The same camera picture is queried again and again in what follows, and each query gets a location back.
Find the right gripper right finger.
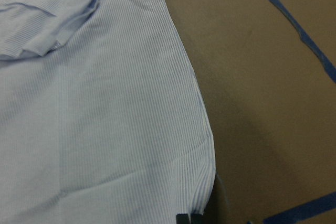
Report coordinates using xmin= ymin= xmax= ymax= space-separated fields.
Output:
xmin=191 ymin=215 xmax=203 ymax=224

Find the light blue striped shirt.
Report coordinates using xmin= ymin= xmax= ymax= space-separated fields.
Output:
xmin=1 ymin=0 xmax=215 ymax=223

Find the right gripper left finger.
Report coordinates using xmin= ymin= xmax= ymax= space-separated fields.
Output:
xmin=176 ymin=214 xmax=190 ymax=224

